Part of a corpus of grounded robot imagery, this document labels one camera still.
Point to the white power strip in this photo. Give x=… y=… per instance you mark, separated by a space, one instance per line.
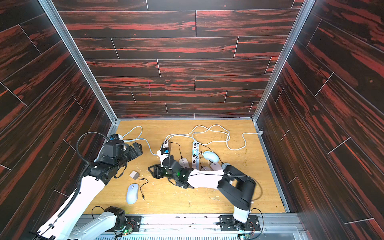
x=195 y=156

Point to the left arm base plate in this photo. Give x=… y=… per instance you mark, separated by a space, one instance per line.
x=130 y=224

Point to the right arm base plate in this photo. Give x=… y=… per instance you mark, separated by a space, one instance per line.
x=229 y=223

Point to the black power strip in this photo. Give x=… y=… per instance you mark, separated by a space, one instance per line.
x=165 y=149

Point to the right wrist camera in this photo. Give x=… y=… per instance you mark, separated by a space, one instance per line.
x=162 y=157

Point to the white mouse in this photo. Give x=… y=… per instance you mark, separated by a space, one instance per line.
x=132 y=194

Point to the pink mouse lower right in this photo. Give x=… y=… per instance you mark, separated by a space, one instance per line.
x=206 y=169

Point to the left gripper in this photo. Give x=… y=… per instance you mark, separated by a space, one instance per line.
x=134 y=154

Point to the light blue mouse upper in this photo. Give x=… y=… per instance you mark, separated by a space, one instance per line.
x=211 y=156

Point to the pink mouse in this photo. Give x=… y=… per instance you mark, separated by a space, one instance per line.
x=184 y=163
x=215 y=166
x=206 y=169

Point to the light blue mouse right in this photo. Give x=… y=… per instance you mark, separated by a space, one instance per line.
x=224 y=165

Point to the light blue mouse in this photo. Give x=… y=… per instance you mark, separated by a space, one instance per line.
x=211 y=156
x=224 y=165

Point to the pink mouse middle right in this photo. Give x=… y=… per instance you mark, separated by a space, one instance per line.
x=215 y=166

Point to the pink charger adapter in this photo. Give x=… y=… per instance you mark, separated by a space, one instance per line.
x=134 y=175

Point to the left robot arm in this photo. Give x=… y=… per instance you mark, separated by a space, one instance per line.
x=92 y=180

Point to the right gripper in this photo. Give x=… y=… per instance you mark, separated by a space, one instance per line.
x=159 y=171

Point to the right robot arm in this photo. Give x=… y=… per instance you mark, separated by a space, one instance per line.
x=234 y=185

